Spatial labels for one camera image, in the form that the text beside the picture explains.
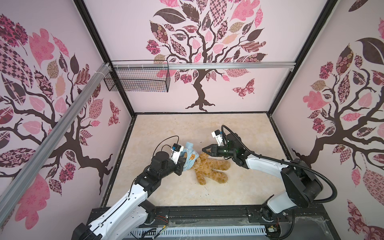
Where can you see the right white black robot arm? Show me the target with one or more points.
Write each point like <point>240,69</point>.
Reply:
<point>301,185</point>

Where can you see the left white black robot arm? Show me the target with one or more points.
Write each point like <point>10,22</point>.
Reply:
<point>131,210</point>

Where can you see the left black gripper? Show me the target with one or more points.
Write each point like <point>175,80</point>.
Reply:
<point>180,165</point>

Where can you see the light blue fleece hoodie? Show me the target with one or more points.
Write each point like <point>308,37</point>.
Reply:
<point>191,157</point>

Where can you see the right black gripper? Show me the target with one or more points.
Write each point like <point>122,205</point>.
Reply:
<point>214,150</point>

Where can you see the aluminium rail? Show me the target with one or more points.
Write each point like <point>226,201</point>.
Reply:
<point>203,66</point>
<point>24,179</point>

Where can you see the white slotted cable duct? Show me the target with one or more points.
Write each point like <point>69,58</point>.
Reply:
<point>180,232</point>

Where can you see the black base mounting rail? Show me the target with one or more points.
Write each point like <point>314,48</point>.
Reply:
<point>312,223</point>

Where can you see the black wire mesh basket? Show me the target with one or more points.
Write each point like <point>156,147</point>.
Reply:
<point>139,76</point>

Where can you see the brown plush teddy bear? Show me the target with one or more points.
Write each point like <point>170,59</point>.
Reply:
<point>206,167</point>

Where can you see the rear aluminium rail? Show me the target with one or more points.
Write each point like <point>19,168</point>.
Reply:
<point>203,66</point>

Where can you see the left aluminium rail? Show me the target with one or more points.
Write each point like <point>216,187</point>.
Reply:
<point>24,179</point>

